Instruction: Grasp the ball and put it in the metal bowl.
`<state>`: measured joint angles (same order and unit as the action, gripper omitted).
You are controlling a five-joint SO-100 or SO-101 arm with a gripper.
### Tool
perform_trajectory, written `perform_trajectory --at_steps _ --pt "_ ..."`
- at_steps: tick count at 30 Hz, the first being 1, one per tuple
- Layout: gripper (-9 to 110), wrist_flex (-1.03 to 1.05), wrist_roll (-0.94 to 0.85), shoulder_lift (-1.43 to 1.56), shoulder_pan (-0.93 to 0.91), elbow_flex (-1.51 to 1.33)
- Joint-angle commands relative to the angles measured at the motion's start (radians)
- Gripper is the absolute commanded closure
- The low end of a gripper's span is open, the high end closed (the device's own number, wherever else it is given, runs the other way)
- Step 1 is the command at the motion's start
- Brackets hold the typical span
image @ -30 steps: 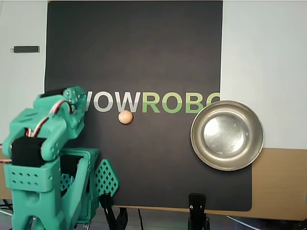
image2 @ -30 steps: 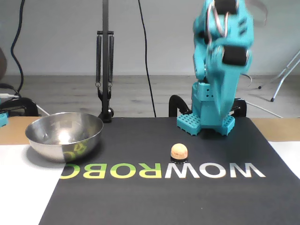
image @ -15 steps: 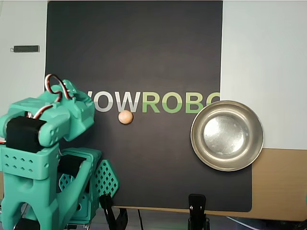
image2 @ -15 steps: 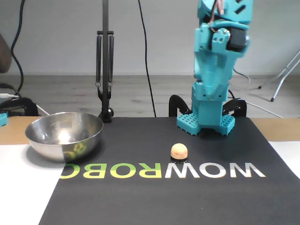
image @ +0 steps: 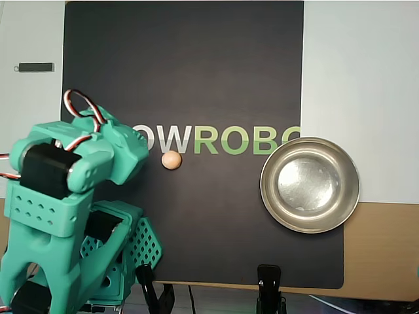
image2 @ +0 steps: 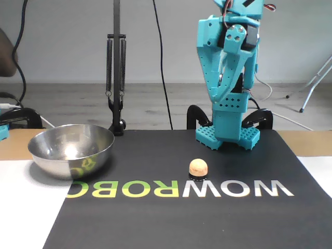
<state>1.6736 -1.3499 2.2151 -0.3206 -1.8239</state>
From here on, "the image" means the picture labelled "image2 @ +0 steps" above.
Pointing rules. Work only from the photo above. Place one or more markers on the white metal stand legs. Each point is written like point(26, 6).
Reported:
point(307, 97)

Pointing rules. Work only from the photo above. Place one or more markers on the black printed mat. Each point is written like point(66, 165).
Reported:
point(181, 228)

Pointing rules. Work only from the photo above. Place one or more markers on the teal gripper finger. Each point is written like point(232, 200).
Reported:
point(210, 67)
point(234, 39)

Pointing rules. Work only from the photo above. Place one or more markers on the metal bowl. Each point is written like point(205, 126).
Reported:
point(70, 155)

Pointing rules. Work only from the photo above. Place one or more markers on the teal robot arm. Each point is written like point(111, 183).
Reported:
point(228, 122)

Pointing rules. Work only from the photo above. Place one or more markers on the black coil spring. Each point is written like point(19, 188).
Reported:
point(123, 64)
point(109, 64)

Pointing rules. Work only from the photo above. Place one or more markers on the tan cork ball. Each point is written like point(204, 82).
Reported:
point(198, 167)

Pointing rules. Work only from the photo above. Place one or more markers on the black table clamp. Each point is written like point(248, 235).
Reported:
point(28, 114)
point(193, 114)
point(264, 116)

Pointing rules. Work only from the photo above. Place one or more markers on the black camera stand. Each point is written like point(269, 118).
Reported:
point(117, 26)

